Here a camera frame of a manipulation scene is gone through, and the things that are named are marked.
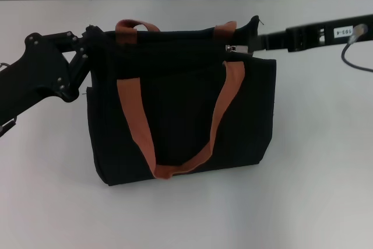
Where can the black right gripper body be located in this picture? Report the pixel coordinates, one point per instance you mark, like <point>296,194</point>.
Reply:
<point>314,34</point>

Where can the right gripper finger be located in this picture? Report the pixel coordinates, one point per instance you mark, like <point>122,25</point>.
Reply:
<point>271,47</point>
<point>271,38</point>

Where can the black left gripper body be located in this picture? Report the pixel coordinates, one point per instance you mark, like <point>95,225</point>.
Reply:
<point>32,68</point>

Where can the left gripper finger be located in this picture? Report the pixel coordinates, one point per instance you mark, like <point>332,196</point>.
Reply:
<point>78,68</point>
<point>67,43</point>

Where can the silver zipper pull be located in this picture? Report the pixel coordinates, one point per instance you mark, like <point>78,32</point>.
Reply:
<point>237,48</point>

